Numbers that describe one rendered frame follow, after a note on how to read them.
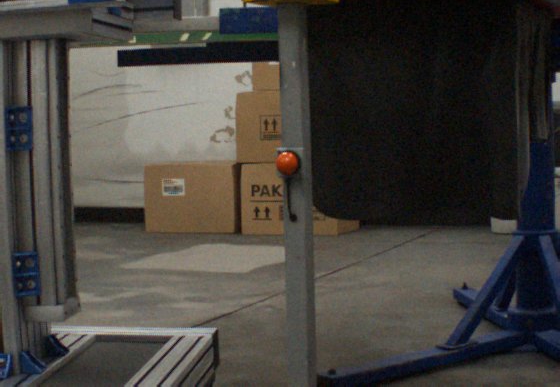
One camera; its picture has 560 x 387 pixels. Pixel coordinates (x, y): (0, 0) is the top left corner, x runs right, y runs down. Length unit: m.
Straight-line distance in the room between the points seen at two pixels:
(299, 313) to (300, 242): 0.12
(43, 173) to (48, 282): 0.22
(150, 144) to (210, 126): 0.46
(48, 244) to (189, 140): 5.34
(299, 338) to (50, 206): 0.60
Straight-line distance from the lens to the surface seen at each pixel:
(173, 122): 7.69
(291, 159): 1.97
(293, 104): 2.00
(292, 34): 2.00
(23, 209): 2.35
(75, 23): 2.19
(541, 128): 2.46
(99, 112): 7.97
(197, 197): 7.09
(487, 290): 3.41
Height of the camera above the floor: 0.75
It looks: 3 degrees down
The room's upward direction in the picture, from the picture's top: 2 degrees counter-clockwise
